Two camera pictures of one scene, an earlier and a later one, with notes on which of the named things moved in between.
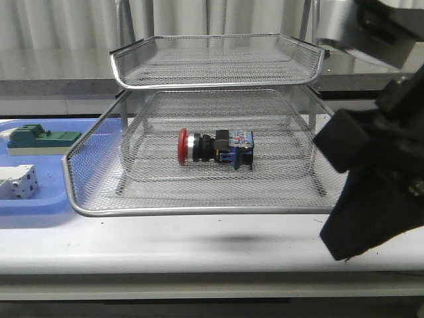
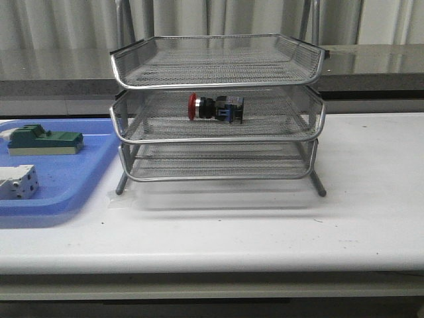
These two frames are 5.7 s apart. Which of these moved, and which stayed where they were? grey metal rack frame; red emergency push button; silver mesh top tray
Moved: red emergency push button
Stayed: silver mesh top tray; grey metal rack frame
